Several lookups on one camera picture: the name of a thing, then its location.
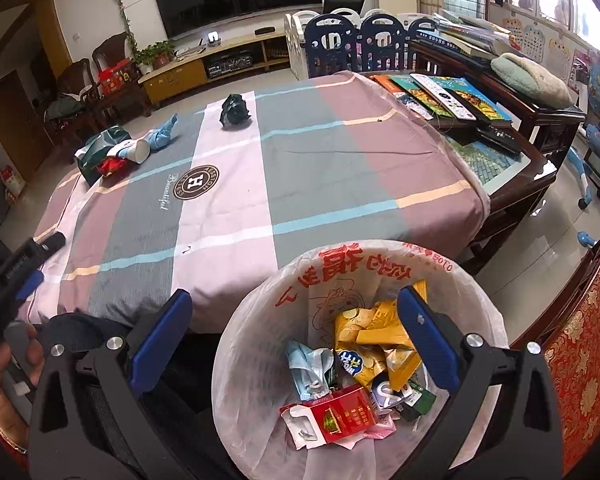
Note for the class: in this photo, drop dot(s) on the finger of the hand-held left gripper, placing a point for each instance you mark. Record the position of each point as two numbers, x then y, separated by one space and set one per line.
25 262
30 285

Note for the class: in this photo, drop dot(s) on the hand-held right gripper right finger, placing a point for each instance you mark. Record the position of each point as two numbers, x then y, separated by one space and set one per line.
430 340

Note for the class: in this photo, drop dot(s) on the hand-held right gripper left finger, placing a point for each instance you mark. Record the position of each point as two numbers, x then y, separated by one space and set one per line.
160 340

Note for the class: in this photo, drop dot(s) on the green snack packet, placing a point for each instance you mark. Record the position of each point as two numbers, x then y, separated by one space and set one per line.
420 400

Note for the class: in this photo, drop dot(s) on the yellow snack packet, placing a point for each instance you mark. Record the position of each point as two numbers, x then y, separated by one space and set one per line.
365 340

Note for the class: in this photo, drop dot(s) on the blue white card packet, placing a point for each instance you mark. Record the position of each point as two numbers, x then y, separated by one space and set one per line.
385 392

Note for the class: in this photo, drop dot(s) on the waste bin with white bag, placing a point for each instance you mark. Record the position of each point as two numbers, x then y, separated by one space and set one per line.
260 340

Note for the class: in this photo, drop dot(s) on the pink plastic bag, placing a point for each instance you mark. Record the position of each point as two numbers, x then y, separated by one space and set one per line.
380 430

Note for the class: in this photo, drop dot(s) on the red cigarette box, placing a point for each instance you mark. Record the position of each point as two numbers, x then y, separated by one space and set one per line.
340 412

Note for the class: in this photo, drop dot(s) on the blue face mask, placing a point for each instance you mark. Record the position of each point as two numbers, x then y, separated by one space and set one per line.
162 135
305 367

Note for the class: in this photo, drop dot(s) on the person's left hand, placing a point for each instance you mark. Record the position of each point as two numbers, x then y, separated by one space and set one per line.
2 405

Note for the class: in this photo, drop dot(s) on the person's dark pants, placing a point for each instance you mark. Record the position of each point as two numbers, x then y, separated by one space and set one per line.
190 360

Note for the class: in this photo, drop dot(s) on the red white shopping bag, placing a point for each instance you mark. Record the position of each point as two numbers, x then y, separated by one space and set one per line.
12 182

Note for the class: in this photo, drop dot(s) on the dark green gift bag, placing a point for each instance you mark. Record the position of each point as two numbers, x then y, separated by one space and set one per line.
92 155

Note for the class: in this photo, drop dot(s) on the red crumpled wrapper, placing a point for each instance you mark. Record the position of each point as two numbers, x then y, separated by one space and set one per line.
111 166

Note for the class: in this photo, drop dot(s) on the white paper cup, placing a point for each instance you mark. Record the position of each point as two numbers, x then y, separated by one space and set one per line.
132 150

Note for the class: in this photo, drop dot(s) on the red floral cloth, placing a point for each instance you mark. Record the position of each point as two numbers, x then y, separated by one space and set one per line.
585 360

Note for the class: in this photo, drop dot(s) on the dark jacket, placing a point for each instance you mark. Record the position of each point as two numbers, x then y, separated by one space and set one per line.
65 109

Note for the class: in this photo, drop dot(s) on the dark wooden side table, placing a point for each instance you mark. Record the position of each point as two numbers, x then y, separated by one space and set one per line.
510 195

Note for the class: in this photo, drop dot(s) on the dark wooden armchair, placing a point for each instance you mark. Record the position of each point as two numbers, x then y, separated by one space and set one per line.
72 80
115 45

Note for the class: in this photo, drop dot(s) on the red gift box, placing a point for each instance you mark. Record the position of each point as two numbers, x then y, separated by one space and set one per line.
115 77

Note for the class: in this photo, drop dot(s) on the black remote control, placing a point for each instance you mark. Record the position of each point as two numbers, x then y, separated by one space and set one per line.
500 141

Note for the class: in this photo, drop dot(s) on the plaid pink grey tablecloth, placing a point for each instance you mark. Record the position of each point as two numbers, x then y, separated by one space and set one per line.
305 160

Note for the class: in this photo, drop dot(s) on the yellow wooden television cabinet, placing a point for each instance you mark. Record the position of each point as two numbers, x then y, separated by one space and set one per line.
175 77

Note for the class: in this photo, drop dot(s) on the dark green crumpled wrapper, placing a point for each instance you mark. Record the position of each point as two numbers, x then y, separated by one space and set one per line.
235 110

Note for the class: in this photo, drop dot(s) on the row of picture books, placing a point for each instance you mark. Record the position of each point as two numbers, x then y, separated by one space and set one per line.
430 97

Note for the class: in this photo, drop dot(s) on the white remote control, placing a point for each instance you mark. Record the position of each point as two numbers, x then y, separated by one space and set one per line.
442 96

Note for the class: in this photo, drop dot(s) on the green potted plant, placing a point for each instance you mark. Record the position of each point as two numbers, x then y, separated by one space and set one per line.
155 52

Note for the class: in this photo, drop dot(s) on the green ivy garland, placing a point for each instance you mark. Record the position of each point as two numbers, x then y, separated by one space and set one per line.
120 10

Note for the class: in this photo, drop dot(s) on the pale green plush cushion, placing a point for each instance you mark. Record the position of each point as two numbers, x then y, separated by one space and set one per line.
530 80

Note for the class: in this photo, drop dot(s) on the black audio receiver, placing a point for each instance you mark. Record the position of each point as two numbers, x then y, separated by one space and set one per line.
227 66

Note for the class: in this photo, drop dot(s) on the stack of books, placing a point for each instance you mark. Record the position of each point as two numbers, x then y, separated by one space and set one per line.
460 35

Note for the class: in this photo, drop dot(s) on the blue playpen fence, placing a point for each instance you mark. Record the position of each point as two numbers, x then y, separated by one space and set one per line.
375 35

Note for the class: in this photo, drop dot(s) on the white playpen panel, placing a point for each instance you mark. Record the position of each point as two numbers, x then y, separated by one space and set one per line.
295 45

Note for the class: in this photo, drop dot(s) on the black set-top box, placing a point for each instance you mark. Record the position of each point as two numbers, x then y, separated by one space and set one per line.
265 30

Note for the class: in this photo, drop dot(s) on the black monitor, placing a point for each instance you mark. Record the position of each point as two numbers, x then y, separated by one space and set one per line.
343 5

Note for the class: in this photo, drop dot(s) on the wall chart poster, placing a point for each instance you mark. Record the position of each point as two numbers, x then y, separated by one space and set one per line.
522 35

